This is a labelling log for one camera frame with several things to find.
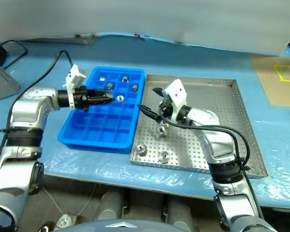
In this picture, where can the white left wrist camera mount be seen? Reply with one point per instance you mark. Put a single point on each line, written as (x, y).
(72, 79)

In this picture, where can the white crumpled shoe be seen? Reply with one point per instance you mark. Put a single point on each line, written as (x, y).
(65, 221)

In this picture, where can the grey shell with white triangle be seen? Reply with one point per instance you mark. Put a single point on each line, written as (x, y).
(120, 226)

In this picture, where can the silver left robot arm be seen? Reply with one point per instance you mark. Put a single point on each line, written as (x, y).
(31, 104)

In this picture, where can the blue plastic compartment tray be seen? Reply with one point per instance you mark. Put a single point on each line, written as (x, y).
(99, 125)

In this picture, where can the perforated steel tray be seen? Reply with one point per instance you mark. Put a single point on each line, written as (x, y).
(207, 101)

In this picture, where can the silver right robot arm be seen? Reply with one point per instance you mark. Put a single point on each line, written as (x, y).
(215, 140)

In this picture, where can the blue plastic table cover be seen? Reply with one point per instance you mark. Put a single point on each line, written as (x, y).
(183, 60)

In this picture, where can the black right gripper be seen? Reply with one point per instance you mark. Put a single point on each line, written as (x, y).
(166, 110)

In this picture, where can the brown cardboard sheet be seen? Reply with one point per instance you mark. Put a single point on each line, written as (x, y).
(263, 79)

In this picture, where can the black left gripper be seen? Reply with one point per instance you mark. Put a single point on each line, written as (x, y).
(82, 97)

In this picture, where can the small metal roller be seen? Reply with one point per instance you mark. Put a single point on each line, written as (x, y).
(162, 130)
(134, 88)
(141, 148)
(102, 78)
(125, 78)
(109, 86)
(120, 98)
(163, 156)

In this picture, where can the black white shoe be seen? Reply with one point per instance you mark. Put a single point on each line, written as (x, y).
(47, 226)

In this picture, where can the flat perforated metal plate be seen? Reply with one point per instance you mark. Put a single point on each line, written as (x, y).
(70, 38)

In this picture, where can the grey perforated metal box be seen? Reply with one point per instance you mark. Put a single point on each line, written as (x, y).
(0, 82)

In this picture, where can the grey rounded cylinder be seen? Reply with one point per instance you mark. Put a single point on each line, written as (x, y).
(112, 205)
(180, 213)

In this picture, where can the yellow tape outline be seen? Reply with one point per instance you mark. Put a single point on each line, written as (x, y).
(278, 72)

